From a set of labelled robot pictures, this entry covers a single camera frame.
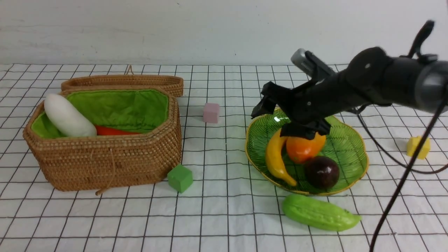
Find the white black grid tablecloth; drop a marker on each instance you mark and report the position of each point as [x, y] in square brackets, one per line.
[230, 207]

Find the green glass leaf plate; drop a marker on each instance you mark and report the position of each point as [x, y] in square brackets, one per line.
[343, 145]

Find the white radish with green leaves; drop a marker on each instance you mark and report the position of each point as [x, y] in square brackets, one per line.
[66, 118]

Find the woven rattan basket green lining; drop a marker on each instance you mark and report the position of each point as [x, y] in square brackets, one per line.
[103, 162]

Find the dark purple mangosteen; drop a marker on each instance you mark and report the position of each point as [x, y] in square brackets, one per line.
[321, 172]

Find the green bitter gourd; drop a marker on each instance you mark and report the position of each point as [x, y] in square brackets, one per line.
[319, 214]

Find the orange yellow mango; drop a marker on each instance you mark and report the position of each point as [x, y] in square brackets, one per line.
[300, 150]

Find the orange carrot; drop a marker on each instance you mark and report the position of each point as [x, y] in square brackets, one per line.
[107, 131]

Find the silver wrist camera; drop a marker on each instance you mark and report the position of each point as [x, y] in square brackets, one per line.
[311, 65]

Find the pink foam cube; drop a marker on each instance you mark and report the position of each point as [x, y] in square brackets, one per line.
[211, 113]

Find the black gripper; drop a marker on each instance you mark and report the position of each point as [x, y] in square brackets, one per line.
[308, 109]

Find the woven rattan basket lid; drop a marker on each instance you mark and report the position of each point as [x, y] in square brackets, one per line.
[171, 84]

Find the green foam cube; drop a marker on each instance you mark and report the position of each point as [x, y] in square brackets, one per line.
[180, 178]

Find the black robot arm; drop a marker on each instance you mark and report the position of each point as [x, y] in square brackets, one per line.
[371, 78]

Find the yellow banana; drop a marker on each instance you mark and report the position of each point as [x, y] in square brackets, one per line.
[274, 160]

